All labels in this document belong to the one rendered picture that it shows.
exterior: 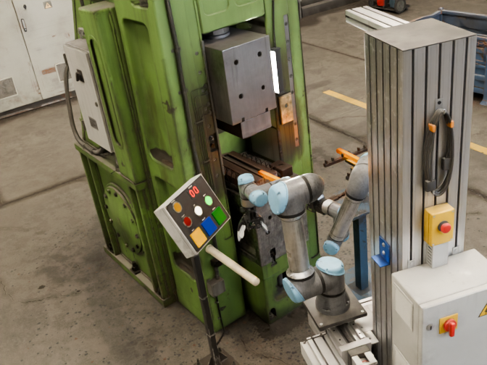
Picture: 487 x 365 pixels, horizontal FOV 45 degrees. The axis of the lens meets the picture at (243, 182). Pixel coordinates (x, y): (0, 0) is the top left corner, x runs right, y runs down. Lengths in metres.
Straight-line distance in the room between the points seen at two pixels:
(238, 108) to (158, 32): 0.56
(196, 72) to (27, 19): 5.23
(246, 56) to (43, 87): 5.51
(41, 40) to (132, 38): 4.96
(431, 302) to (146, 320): 2.38
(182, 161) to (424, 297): 1.56
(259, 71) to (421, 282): 1.48
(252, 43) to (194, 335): 1.85
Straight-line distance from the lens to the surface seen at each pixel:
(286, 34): 3.40
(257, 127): 3.21
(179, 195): 2.88
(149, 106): 3.39
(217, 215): 3.01
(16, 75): 8.21
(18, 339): 4.30
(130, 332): 4.02
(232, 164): 3.53
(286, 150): 3.59
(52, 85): 8.34
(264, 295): 3.67
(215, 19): 3.09
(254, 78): 3.12
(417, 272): 2.20
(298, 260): 2.42
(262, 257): 3.49
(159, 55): 2.98
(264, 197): 2.66
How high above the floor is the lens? 2.58
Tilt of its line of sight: 29 degrees down
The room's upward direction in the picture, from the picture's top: 8 degrees counter-clockwise
